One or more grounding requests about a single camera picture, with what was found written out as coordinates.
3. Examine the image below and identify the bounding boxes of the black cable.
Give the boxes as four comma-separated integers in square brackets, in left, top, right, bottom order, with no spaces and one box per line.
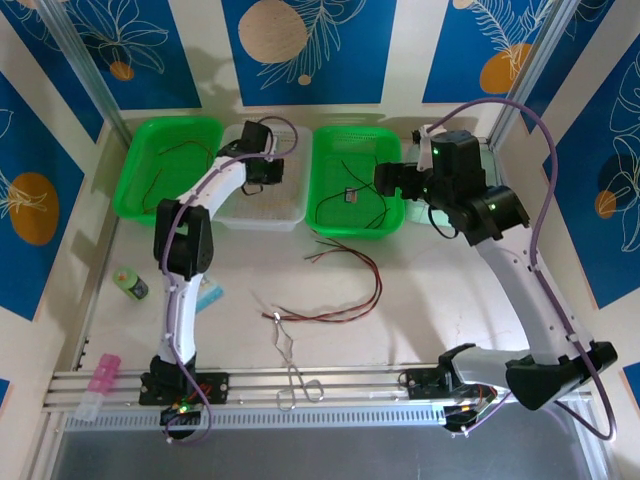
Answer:
[317,183,376,219]
[341,159,391,231]

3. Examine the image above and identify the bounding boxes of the white plastic basket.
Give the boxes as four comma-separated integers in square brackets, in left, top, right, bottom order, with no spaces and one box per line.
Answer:
[204,123,314,234]

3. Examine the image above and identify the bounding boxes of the green basket with barcode sticker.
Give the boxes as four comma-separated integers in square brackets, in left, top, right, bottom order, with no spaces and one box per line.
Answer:
[304,124,405,240]

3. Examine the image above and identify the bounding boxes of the plain green plastic basket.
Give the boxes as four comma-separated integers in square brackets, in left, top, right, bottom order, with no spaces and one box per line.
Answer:
[112,117,225,226]

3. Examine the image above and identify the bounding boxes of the blue white packet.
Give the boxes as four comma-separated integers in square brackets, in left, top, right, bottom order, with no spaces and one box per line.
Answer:
[195,273,225,314]

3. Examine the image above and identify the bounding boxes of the small green bottle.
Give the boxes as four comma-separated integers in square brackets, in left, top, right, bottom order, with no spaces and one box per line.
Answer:
[112,266,150,301]

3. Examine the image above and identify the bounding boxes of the metal tongs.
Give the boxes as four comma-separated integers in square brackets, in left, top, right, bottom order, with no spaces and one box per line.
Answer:
[269,309,324,412]

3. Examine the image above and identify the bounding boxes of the pink clear tube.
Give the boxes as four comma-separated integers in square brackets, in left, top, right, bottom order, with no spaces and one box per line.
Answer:
[74,352,124,422]

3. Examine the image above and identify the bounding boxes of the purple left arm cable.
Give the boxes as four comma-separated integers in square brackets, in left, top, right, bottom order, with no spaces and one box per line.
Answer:
[162,116,300,447]

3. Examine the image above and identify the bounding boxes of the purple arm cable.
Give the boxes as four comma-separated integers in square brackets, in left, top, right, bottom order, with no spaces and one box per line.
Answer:
[162,116,300,447]
[427,97,617,442]

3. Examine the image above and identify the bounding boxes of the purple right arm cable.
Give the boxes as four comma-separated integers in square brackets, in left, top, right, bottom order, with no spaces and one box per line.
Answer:
[427,97,617,442]

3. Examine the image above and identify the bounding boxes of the aluminium frame post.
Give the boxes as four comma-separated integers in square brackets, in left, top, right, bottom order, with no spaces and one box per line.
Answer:
[37,0,127,147]
[485,0,577,151]

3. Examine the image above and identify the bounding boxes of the blue floral wall poster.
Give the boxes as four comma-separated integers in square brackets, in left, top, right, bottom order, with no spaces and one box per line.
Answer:
[541,35,640,311]
[421,0,551,105]
[0,0,106,146]
[221,0,400,108]
[519,0,617,135]
[0,69,87,322]
[621,362,640,401]
[49,0,202,112]

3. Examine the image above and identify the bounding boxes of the aluminium side rail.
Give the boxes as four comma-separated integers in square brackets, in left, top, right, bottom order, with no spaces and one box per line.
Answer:
[74,124,124,374]

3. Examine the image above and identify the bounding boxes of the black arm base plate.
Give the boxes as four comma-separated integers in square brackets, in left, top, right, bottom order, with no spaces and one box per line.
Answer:
[138,372,232,407]
[404,367,501,401]

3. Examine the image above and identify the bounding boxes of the aluminium front rail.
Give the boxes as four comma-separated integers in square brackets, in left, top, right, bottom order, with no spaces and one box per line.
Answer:
[42,359,596,441]

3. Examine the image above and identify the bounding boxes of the grey slotted cable duct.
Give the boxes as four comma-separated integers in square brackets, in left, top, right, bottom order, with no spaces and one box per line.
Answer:
[64,404,447,433]

